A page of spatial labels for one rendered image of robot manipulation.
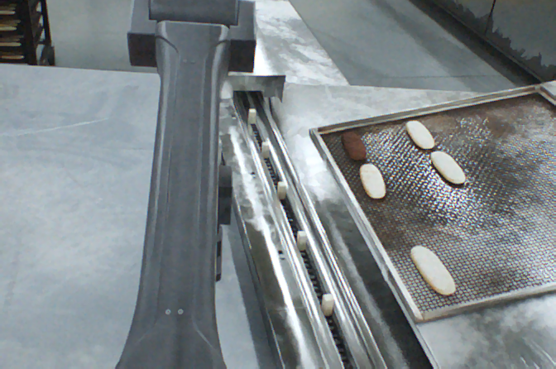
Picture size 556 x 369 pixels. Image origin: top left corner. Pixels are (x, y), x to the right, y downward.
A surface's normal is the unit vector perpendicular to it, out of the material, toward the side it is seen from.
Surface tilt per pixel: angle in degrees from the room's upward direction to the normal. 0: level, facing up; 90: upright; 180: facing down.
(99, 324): 0
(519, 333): 10
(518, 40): 90
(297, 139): 0
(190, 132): 20
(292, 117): 0
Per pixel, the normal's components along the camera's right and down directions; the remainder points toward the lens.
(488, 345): -0.07, -0.82
